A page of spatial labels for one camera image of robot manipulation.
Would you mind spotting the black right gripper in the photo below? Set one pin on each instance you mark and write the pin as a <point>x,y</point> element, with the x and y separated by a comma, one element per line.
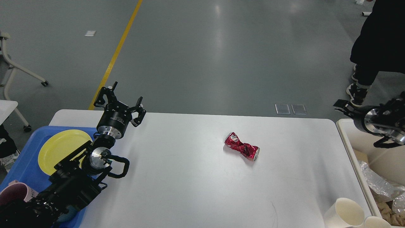
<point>361,115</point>

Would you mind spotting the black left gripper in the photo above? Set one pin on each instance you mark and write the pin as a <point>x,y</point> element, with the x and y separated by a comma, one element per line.
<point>113,122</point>

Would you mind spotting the yellow plastic plate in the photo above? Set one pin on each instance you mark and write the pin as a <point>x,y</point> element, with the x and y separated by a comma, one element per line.
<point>58,147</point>

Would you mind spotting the aluminium foil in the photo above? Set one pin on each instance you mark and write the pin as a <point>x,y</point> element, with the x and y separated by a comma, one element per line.
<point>384,189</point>

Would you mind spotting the white paper cup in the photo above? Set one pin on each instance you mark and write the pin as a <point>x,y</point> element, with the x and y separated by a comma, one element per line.
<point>344,213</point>
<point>375,222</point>

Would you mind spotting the dark green mug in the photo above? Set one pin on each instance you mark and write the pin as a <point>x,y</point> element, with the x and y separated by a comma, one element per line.
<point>66,217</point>

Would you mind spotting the brown paper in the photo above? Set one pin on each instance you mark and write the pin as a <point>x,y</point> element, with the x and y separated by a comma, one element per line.
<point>395,219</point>

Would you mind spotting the crushed red soda can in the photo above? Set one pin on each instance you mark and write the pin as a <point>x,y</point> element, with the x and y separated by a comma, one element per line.
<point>247,150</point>

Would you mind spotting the brown paper bag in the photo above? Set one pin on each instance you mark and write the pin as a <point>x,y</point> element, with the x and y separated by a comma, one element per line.
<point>361,156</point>

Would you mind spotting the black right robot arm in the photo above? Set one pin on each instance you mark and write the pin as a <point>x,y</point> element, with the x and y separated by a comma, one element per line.
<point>385,120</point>

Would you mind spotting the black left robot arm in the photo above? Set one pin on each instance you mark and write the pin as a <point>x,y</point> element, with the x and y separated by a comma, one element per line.
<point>78,177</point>

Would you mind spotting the clear floor plate right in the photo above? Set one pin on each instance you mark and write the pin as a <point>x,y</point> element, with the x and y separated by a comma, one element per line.
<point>299,109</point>

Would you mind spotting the clear floor plate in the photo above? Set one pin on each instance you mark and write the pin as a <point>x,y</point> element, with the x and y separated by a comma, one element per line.
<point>282,109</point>
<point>299,109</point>

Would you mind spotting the beige plastic bin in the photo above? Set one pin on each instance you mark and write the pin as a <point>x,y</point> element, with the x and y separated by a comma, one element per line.
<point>387,163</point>

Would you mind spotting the clear floor plate left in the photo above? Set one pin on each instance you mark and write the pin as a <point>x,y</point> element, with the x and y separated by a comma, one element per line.
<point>282,109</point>

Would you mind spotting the person in black coat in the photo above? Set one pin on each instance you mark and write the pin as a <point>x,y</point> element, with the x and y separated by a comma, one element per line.
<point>379,47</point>

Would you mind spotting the white paper scrap on floor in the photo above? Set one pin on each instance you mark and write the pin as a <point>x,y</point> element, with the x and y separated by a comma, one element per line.
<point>90,33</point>

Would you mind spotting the foil inside bin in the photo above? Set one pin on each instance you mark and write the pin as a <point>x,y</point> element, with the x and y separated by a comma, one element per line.
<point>398,204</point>

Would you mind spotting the white side table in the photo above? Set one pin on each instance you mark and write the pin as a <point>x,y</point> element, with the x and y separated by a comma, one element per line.
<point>6,108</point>

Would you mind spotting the blue plastic tray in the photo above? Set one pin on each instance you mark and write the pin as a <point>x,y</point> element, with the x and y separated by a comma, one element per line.
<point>26,169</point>

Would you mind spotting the pink ribbed mug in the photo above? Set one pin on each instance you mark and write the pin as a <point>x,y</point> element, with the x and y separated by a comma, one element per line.
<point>17,191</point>

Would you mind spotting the white chair frame with casters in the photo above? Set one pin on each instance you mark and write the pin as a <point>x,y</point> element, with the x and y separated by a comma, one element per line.
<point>14,67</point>

